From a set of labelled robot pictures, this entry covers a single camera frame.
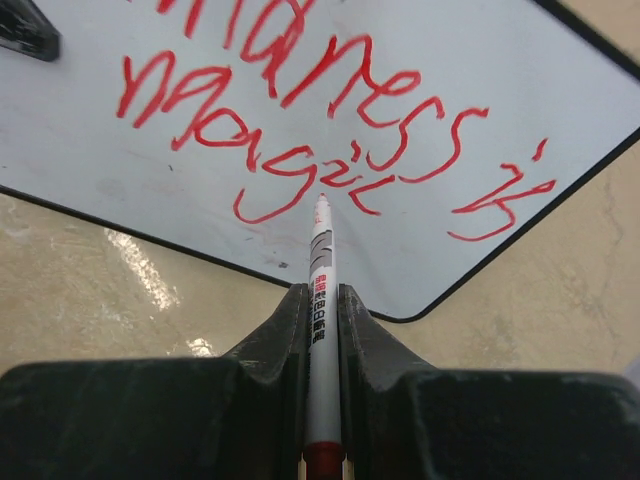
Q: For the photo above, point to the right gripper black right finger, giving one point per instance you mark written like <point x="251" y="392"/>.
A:
<point x="403" y="418"/>

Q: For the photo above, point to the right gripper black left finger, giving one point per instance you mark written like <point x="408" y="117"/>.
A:
<point x="236" y="416"/>

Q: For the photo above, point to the white whiteboard black frame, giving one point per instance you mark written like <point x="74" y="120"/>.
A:
<point x="440" y="131"/>

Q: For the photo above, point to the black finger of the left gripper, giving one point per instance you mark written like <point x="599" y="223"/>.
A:
<point x="26" y="30"/>

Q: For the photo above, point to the red capped whiteboard marker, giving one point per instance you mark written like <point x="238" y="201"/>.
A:
<point x="323" y="451"/>

